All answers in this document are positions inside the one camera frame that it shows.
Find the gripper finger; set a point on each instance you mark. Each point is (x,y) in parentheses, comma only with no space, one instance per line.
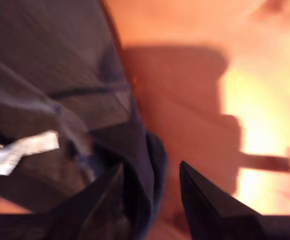
(209,217)
(97,215)

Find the dark grey underwear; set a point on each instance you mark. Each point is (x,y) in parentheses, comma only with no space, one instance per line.
(47,62)

